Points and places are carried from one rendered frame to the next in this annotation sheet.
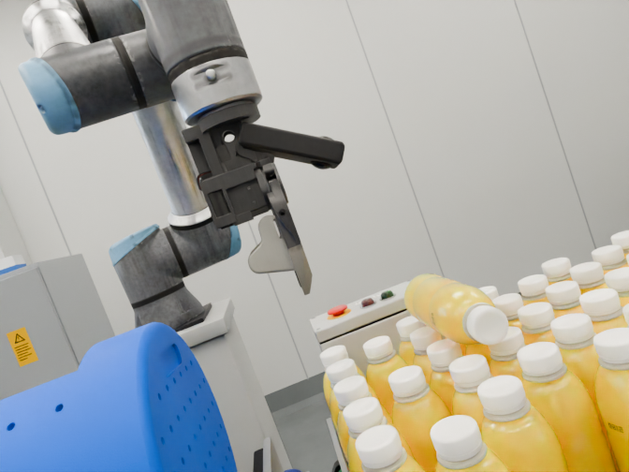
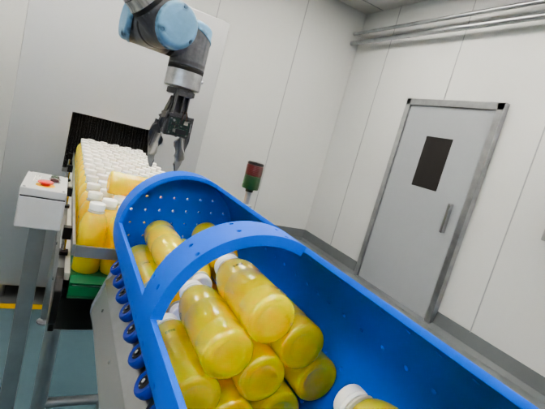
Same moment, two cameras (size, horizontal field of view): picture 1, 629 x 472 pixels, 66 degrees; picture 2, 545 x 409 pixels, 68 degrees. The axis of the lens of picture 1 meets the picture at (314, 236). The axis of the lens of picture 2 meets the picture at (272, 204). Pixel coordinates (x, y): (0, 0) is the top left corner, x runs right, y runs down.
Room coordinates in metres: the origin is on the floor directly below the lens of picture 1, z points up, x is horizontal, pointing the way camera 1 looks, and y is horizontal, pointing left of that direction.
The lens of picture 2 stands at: (0.70, 1.14, 1.36)
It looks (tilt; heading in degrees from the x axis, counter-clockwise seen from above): 9 degrees down; 246
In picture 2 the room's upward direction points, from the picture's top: 15 degrees clockwise
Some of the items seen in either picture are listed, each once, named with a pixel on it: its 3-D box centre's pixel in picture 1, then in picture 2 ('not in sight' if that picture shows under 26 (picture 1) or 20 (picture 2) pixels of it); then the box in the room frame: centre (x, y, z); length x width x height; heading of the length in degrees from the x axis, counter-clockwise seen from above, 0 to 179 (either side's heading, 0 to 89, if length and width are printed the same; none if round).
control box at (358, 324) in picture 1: (375, 330); (43, 199); (0.82, -0.04, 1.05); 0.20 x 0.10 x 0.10; 95
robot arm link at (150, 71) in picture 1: (176, 58); (149, 27); (0.65, 0.09, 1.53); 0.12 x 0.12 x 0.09; 17
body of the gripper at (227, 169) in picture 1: (239, 169); (177, 113); (0.55, 0.05, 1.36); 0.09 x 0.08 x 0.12; 95
